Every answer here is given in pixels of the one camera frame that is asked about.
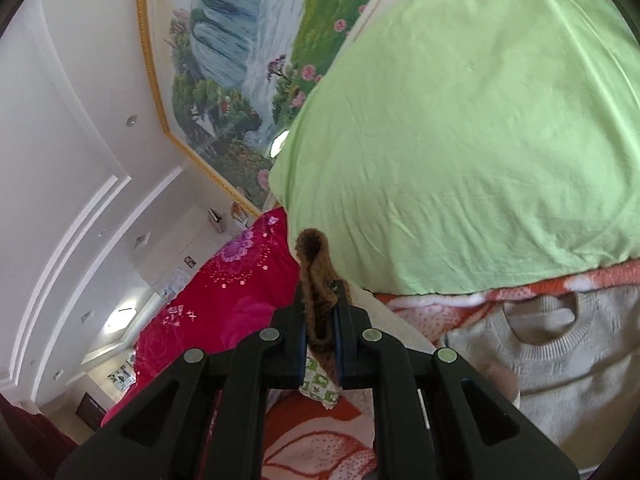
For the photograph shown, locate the gold framed landscape painting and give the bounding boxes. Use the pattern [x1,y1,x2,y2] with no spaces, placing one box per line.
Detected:
[137,0,398,214]

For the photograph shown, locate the orange white floral blanket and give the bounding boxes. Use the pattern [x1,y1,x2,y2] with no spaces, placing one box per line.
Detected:
[262,262,639,479]

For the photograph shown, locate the red rose pillow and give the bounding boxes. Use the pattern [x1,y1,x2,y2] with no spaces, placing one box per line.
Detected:
[102,207,299,424]

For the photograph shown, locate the green white checkered pillow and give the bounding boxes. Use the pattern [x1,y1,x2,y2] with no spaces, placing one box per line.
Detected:
[298,352,341,410]

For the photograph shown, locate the grey knit sweater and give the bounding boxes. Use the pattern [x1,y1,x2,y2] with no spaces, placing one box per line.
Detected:
[294,227,640,466]

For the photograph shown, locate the green quilt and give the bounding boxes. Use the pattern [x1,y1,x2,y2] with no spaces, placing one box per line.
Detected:
[269,0,639,295]

